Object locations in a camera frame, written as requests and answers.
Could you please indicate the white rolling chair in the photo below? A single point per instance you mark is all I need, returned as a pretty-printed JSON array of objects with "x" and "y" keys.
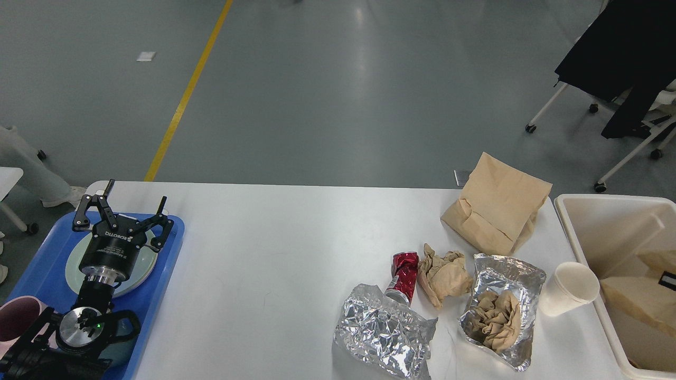
[{"x": 662, "y": 108}]

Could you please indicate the person in grey trousers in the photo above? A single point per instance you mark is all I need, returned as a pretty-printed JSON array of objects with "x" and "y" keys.
[{"x": 50, "y": 188}]

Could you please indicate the black jacket on chair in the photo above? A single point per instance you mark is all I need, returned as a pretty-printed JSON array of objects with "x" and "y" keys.
[{"x": 629, "y": 47}]

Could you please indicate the white table at left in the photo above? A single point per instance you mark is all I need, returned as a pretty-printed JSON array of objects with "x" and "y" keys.
[{"x": 9, "y": 182}]

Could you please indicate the brown paper bag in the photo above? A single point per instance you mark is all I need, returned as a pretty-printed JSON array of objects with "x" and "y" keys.
[
  {"x": 644, "y": 298},
  {"x": 498, "y": 207}
]

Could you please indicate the foil sheet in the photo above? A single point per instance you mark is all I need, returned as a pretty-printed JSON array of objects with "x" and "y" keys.
[{"x": 384, "y": 333}]

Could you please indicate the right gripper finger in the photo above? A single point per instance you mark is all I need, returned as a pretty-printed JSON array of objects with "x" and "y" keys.
[{"x": 668, "y": 280}]

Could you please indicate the foil bag with paper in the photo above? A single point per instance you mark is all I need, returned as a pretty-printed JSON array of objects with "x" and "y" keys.
[{"x": 500, "y": 313}]

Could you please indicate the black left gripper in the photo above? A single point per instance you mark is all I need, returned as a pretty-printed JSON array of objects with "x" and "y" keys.
[{"x": 116, "y": 239}]

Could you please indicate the beige plastic bin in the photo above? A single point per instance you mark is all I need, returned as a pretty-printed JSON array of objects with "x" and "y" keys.
[{"x": 606, "y": 232}]

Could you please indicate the pink mug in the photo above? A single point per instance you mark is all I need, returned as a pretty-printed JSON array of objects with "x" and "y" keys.
[{"x": 17, "y": 316}]

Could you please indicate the dark teal mug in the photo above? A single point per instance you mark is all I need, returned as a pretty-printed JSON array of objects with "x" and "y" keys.
[{"x": 118, "y": 339}]

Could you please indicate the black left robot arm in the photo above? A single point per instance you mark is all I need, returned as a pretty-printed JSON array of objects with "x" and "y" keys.
[{"x": 85, "y": 306}]

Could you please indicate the white paper cup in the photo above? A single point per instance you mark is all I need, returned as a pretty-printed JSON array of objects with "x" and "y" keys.
[{"x": 571, "y": 285}]

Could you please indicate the blue plastic tray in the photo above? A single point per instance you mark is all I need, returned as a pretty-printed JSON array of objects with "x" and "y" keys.
[{"x": 45, "y": 279}]

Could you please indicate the crumpled brown paper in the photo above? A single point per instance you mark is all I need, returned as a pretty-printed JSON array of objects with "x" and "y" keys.
[{"x": 441, "y": 277}]

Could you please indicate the left floor socket plate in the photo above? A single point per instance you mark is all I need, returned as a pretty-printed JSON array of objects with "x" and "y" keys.
[{"x": 462, "y": 177}]

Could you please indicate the mint green plate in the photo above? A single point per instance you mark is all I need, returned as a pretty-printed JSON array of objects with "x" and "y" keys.
[{"x": 143, "y": 267}]

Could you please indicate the crushed red can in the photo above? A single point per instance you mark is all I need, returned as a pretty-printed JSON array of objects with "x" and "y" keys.
[{"x": 404, "y": 272}]

